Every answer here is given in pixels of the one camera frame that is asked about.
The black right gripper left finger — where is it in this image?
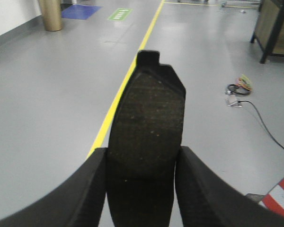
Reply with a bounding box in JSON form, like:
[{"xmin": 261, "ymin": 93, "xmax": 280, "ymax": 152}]
[{"xmin": 0, "ymin": 148, "xmax": 106, "ymax": 227}]

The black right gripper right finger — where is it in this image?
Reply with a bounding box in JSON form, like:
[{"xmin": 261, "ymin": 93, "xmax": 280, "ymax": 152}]
[{"xmin": 175, "ymin": 146, "xmax": 284, "ymax": 227}]

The red white traffic cone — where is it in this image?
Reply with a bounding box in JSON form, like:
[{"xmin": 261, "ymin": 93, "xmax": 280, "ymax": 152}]
[{"xmin": 246, "ymin": 178, "xmax": 284, "ymax": 217}]

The blue floor mat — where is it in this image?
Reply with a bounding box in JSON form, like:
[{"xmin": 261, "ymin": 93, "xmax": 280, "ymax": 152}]
[{"xmin": 62, "ymin": 4, "xmax": 102, "ymax": 20}]

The green floor sign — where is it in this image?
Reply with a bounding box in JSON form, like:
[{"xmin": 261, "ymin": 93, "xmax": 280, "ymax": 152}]
[{"xmin": 108, "ymin": 8, "xmax": 132, "ymax": 21}]

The tan cylindrical planter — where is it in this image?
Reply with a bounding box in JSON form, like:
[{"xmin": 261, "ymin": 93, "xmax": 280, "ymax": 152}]
[{"xmin": 38, "ymin": 0, "xmax": 62, "ymax": 32}]

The black floor cable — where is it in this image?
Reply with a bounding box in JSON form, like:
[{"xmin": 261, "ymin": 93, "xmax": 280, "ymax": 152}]
[{"xmin": 236, "ymin": 100, "xmax": 284, "ymax": 157}]

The colourful cable bundle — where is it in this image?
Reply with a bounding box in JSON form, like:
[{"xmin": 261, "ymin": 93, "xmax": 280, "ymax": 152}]
[{"xmin": 225, "ymin": 74, "xmax": 254, "ymax": 96}]

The wooden black frame cabinet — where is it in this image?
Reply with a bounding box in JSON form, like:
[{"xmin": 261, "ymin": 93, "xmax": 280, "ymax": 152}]
[{"xmin": 250, "ymin": 0, "xmax": 284, "ymax": 64}]

